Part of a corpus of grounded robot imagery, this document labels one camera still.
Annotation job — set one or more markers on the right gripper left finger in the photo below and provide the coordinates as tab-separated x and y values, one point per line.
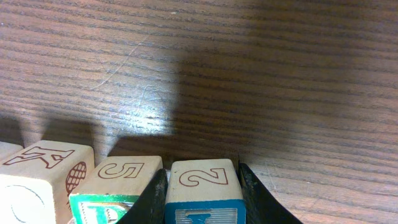
150	206

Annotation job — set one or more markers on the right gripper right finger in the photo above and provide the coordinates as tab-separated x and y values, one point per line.
261	206

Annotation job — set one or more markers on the green R block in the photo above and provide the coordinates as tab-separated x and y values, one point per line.
112	188

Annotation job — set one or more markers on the blue L block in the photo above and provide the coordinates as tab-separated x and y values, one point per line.
204	191

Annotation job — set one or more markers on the yellow O block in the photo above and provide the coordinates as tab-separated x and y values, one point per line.
37	181

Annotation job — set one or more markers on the yellow C block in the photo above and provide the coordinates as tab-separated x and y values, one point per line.
8	149

